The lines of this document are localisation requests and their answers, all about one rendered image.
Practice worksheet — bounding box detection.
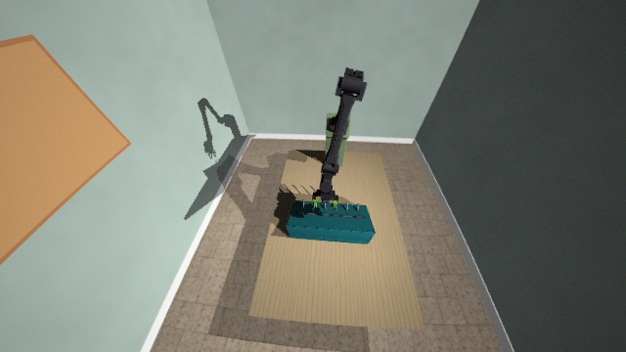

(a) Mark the teal wedge-shaped console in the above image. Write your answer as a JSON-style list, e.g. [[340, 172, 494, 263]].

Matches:
[[286, 200, 376, 244]]

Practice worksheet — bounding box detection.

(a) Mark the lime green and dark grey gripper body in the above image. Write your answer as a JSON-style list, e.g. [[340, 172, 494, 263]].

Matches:
[[312, 190, 338, 200]]

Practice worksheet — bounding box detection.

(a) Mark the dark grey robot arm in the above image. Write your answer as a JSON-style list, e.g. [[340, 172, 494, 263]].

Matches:
[[319, 67, 367, 203]]

